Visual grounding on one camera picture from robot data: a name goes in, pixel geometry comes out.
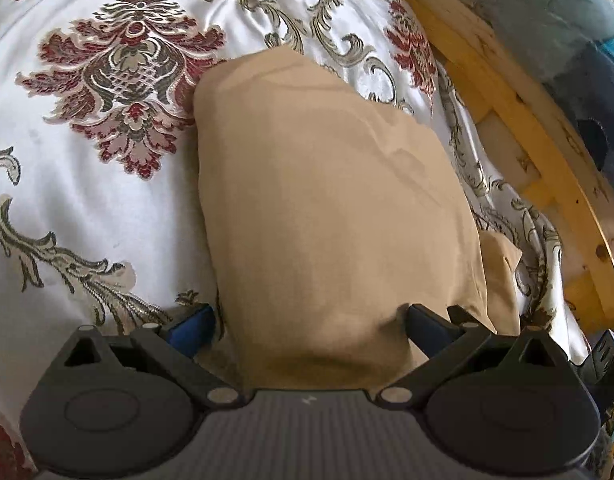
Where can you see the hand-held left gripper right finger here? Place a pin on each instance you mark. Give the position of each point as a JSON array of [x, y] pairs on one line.
[[427, 331]]

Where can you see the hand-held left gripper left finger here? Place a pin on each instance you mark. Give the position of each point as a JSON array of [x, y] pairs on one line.
[[193, 331]]

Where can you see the tan garment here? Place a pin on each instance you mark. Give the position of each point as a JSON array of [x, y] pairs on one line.
[[327, 210]]

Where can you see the floral patterned bedspread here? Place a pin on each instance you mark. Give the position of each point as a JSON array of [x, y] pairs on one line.
[[87, 200]]

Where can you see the black object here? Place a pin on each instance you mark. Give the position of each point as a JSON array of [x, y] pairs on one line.
[[607, 365]]

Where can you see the grey blue cloth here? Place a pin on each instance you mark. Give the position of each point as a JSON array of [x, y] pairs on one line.
[[547, 5]]

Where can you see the wooden bed frame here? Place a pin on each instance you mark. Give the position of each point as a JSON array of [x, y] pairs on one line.
[[527, 130]]

